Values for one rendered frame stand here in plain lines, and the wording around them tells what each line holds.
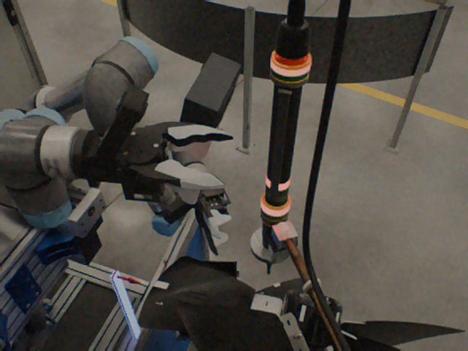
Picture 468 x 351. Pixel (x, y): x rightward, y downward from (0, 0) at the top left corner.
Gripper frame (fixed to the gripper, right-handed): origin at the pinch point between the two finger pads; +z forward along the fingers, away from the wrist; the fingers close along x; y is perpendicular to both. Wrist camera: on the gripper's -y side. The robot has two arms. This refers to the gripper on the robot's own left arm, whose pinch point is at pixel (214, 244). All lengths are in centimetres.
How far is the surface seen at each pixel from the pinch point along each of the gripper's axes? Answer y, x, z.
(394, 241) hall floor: 128, 105, -45
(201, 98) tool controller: 11.4, -7.5, -47.4
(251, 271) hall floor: 47, 114, -55
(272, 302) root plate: 6.6, -2.1, 19.3
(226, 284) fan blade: -1.0, -0.4, 11.5
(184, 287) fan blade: -9.8, 1.2, 8.7
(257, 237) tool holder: -0.7, -27.9, 19.6
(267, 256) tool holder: -0.7, -27.9, 23.7
